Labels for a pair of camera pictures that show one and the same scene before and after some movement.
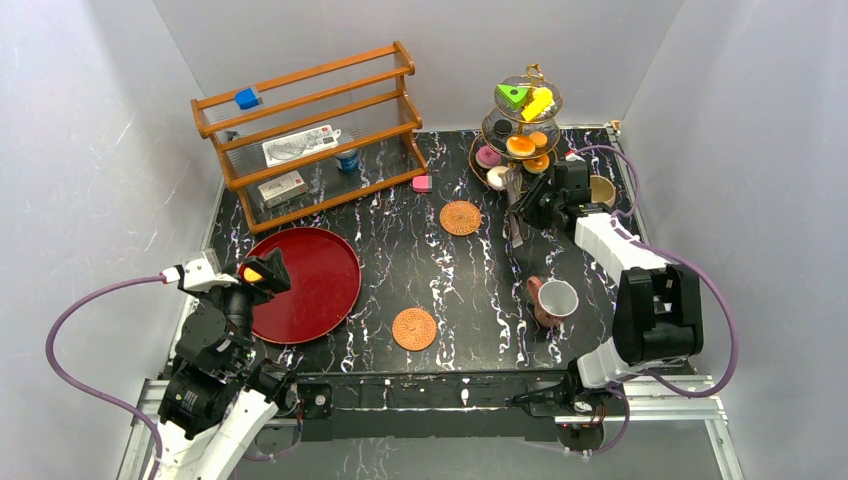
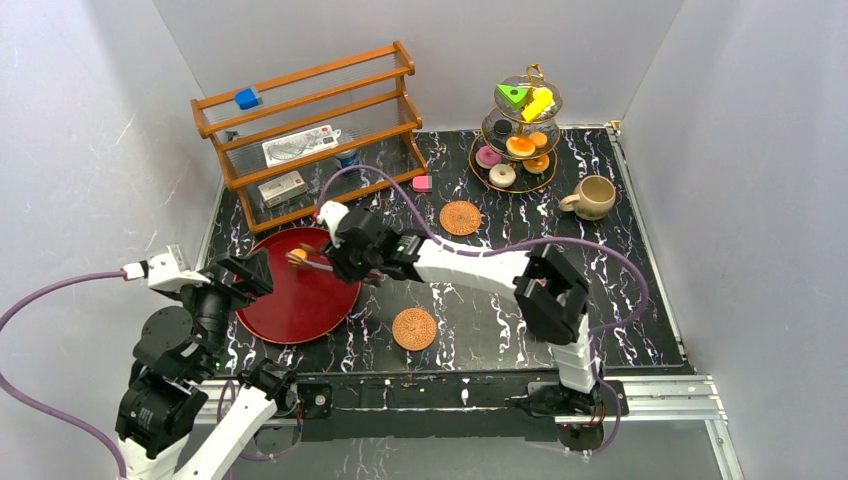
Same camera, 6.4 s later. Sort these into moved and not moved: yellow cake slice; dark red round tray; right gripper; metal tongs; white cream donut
Moved: right gripper; metal tongs
Not moved: dark red round tray; yellow cake slice; white cream donut
